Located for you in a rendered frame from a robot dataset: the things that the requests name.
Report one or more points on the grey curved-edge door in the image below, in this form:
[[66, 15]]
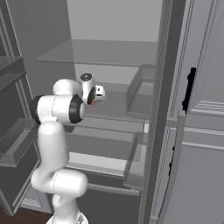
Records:
[[198, 180]]

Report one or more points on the grey fridge door with racks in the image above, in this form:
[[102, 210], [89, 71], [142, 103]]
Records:
[[14, 131]]

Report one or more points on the clear fridge bin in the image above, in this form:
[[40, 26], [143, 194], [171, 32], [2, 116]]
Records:
[[137, 163], [143, 96]]

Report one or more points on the grey panelled fridge door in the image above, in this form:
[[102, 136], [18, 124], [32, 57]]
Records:
[[204, 58]]

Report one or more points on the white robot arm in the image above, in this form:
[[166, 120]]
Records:
[[54, 137]]

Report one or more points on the small orange food item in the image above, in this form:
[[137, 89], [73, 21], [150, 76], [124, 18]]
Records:
[[94, 101]]

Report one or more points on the grey open fridge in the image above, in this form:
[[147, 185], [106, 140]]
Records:
[[113, 20]]

